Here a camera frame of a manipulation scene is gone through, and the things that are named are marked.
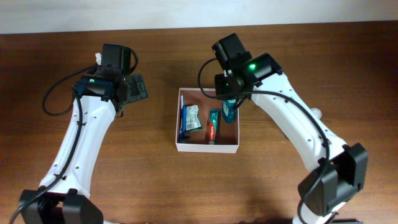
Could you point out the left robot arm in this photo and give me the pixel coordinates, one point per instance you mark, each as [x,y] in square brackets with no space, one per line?
[98,97]

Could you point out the clear purple sanitizer bottle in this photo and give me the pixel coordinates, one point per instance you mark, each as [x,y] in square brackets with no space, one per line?
[317,112]

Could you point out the blue white toothbrush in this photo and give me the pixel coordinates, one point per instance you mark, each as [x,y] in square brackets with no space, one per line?
[182,119]

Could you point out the white cardboard box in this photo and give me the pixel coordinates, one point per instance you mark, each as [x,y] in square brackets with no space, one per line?
[227,134]

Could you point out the green white wipes packet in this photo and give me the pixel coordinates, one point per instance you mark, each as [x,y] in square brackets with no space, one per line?
[192,119]

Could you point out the Colgate toothpaste tube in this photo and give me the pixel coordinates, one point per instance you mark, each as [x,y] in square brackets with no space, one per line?
[213,125]

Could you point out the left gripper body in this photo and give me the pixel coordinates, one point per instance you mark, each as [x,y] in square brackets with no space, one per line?
[138,89]

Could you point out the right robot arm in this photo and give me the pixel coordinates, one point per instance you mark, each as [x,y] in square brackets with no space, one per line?
[336,170]

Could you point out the blue disposable razor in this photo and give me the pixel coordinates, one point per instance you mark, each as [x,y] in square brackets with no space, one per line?
[186,137]

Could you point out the blue mouthwash bottle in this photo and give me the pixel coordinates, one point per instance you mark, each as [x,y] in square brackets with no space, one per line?
[228,111]

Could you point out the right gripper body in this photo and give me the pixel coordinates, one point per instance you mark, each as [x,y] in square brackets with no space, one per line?
[223,84]

